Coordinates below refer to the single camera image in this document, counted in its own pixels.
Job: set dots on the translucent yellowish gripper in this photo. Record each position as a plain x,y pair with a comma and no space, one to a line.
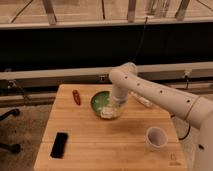
118,107

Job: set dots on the white sponge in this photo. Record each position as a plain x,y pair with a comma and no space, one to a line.
107,112

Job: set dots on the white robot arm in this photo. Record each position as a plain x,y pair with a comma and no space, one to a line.
194,109

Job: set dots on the green ceramic bowl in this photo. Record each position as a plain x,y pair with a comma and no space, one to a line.
99,100

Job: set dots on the red chili pepper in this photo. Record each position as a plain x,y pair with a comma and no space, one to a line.
76,97

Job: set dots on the wooden table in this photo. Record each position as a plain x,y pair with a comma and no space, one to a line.
94,144

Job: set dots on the white paper cup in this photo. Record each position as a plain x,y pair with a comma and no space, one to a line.
155,138

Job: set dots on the black rectangular block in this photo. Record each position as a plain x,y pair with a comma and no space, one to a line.
59,145

